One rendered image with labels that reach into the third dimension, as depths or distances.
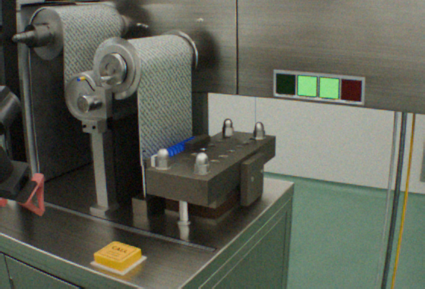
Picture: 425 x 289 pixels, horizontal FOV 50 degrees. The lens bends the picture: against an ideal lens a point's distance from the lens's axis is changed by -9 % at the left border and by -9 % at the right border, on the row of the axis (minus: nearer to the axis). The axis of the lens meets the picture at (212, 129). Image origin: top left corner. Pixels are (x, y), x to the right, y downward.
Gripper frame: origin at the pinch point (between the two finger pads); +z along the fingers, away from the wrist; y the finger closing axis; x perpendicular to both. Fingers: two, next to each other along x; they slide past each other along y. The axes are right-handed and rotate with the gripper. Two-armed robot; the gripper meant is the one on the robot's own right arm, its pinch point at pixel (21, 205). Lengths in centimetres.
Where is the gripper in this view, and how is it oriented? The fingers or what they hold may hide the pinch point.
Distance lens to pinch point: 93.4
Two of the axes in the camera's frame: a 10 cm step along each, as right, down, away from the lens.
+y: -9.4, -0.8, 3.3
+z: 1.7, 7.3, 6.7
